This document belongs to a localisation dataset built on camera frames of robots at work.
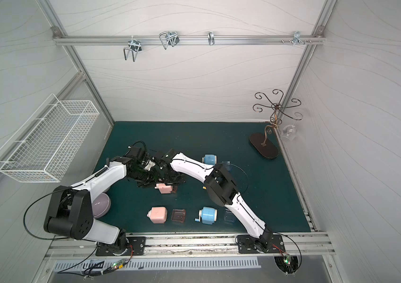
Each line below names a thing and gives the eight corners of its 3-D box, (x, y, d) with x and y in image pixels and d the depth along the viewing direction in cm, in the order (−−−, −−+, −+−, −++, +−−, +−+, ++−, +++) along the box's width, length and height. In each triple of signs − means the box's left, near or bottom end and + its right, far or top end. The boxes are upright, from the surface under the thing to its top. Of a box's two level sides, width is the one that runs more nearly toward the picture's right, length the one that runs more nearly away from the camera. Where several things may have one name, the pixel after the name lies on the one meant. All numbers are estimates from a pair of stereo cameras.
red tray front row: (171, 223, 82) (170, 221, 80) (172, 210, 85) (172, 208, 84) (184, 223, 82) (184, 221, 80) (185, 210, 85) (185, 209, 84)
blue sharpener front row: (195, 224, 81) (194, 219, 75) (196, 211, 84) (195, 205, 79) (216, 224, 81) (217, 219, 75) (216, 211, 84) (217, 205, 79)
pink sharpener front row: (149, 224, 80) (146, 220, 75) (152, 211, 84) (148, 206, 79) (166, 224, 80) (163, 220, 75) (168, 211, 84) (165, 206, 79)
